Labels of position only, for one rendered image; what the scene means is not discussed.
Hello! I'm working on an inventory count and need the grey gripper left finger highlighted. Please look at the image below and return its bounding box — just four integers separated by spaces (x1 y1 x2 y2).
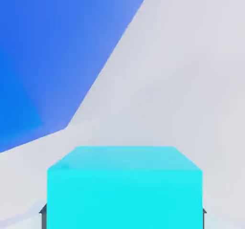
38 203 48 229

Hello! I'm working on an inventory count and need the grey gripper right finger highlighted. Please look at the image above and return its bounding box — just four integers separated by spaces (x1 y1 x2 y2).
202 207 208 229

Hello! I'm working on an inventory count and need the small cyan cube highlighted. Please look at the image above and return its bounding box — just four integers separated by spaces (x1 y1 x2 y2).
46 145 203 229

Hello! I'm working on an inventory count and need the large blue box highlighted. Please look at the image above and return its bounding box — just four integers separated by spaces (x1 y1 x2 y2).
0 0 154 153

